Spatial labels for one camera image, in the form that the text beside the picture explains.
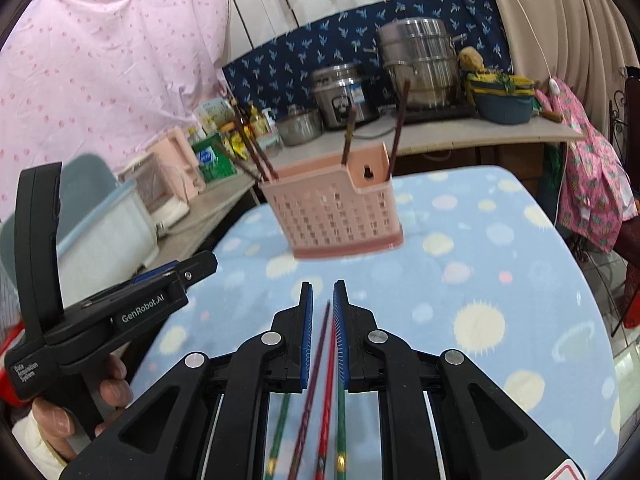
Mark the yellow packets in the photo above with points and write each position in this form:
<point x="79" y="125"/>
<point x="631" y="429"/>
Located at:
<point x="234" y="141"/>

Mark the navy floral cloth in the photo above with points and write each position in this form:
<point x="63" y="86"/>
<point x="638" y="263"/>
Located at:
<point x="280" y="60"/>

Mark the steel steamer pot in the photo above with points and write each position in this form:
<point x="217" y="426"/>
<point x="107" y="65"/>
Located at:
<point x="420" y="60"/>

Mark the yellow green basket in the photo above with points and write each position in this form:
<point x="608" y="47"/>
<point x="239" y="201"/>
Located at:
<point x="487" y="85"/>

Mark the steel rice cooker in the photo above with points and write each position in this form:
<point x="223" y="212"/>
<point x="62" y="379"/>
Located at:
<point x="340" y="95"/>

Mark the white carton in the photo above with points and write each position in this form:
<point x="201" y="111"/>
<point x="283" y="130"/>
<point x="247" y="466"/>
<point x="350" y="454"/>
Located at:
<point x="212" y="112"/>

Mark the small steel pot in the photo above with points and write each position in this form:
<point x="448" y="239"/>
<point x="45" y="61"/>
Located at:
<point x="300" y="127"/>

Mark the blue dotted tablecloth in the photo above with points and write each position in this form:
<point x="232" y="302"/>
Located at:
<point x="475" y="260"/>

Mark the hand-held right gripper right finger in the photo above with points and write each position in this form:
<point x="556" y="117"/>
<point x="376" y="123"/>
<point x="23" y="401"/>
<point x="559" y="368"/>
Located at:
<point x="341" y="340"/>

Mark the green chopstick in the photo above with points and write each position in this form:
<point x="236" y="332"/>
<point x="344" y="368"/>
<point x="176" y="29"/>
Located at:
<point x="341" y="435"/>
<point x="280" y="430"/>

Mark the brown loofah sponge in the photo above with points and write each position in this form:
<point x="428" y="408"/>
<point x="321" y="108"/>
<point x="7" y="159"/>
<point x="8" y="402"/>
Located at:
<point x="471" y="60"/>

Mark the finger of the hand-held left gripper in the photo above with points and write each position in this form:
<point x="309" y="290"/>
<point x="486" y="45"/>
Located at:
<point x="197" y="267"/>
<point x="155" y="272"/>

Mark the person's left hand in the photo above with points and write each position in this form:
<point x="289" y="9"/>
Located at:
<point x="115" y="392"/>

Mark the pink dotted curtain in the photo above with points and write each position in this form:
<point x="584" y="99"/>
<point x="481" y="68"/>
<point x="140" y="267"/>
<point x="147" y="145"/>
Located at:
<point x="100" y="70"/>

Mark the white dish box teal lid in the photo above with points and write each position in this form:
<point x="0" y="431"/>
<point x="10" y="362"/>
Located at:
<point x="115" y="230"/>

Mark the dark metal chair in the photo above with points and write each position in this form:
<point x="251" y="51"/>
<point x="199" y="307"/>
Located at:
<point x="632" y="260"/>

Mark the blue plastic basin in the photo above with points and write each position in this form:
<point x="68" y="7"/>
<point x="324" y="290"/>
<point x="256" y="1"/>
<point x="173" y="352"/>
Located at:
<point x="502" y="108"/>

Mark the beige curtain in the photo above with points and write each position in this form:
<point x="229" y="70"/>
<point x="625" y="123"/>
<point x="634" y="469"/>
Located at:
<point x="575" y="15"/>

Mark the black induction cooker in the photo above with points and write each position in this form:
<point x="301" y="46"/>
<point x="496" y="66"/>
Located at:
<point x="440" y="114"/>

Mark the pink pineapple print apron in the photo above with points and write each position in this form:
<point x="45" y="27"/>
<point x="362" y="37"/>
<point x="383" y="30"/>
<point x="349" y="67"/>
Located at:
<point x="590" y="185"/>

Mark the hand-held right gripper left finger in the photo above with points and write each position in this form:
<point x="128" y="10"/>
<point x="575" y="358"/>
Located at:
<point x="306" y="340"/>

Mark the brown chopstick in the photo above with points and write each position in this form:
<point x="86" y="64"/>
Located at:
<point x="349" y="135"/>

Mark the red chopstick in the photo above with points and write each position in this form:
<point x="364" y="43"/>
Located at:
<point x="325" y="420"/>

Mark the green packet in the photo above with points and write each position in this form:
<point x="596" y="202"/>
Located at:
<point x="212" y="160"/>

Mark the dark sauce bottle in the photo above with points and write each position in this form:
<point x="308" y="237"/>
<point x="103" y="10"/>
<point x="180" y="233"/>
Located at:
<point x="243" y="116"/>

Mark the yellow bottle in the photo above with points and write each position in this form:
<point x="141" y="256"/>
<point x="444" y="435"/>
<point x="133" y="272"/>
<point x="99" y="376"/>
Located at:
<point x="258" y="121"/>

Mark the pink appliance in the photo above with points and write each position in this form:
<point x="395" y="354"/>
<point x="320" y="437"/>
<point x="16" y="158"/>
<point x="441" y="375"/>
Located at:
<point x="175" y="160"/>

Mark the white appliance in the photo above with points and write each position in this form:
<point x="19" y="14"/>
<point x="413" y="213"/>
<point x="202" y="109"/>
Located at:
<point x="155" y="195"/>

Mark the pink perforated chopstick holder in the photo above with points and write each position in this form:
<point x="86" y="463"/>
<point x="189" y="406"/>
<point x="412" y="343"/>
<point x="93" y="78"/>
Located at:
<point x="325" y="210"/>

